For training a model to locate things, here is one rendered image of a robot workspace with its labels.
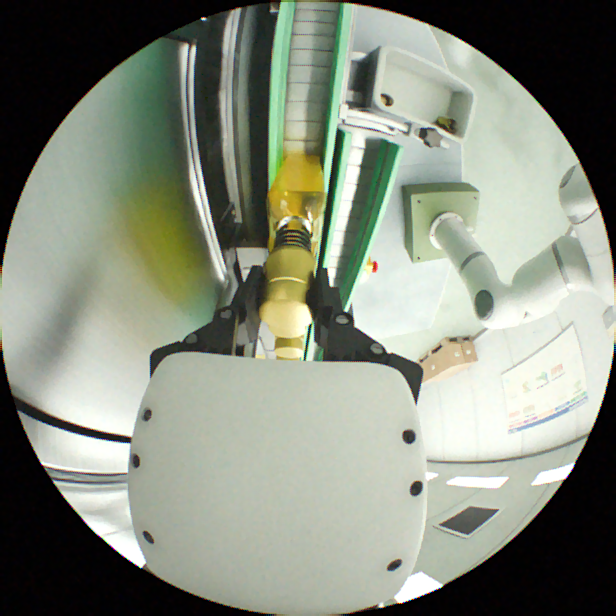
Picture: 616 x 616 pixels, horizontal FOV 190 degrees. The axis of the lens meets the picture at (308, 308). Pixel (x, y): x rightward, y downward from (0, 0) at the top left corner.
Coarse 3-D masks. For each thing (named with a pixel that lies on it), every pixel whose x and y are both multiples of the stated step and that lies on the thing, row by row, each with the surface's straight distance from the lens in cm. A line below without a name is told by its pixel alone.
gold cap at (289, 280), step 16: (272, 256) 13; (288, 256) 12; (304, 256) 13; (272, 272) 12; (288, 272) 11; (304, 272) 12; (272, 288) 11; (288, 288) 11; (304, 288) 11; (272, 304) 11; (288, 304) 11; (304, 304) 11; (272, 320) 12; (288, 320) 12; (304, 320) 12
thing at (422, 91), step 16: (384, 48) 46; (384, 64) 45; (400, 64) 54; (416, 64) 51; (432, 64) 50; (384, 80) 51; (400, 80) 53; (416, 80) 54; (432, 80) 57; (448, 80) 54; (400, 96) 52; (416, 96) 53; (432, 96) 56; (448, 96) 58; (464, 96) 57; (400, 112) 44; (416, 112) 53; (432, 112) 55; (448, 112) 58; (464, 112) 54; (464, 128) 53
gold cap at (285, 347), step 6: (276, 336) 23; (300, 336) 23; (276, 342) 22; (282, 342) 22; (288, 342) 22; (294, 342) 22; (300, 342) 22; (276, 348) 22; (282, 348) 22; (288, 348) 22; (294, 348) 22; (300, 348) 22; (276, 354) 24; (282, 354) 23; (288, 354) 23; (294, 354) 23; (300, 354) 23
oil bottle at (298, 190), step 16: (288, 160) 31; (304, 160) 31; (288, 176) 23; (304, 176) 23; (320, 176) 24; (272, 192) 19; (288, 192) 19; (304, 192) 19; (320, 192) 19; (272, 208) 18; (288, 208) 17; (304, 208) 17; (320, 208) 18; (272, 224) 18; (320, 224) 19
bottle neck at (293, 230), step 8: (296, 216) 17; (280, 224) 17; (288, 224) 16; (296, 224) 16; (304, 224) 17; (280, 232) 16; (288, 232) 15; (296, 232) 15; (304, 232) 16; (280, 240) 15; (288, 240) 14; (296, 240) 14; (304, 240) 15; (304, 248) 14
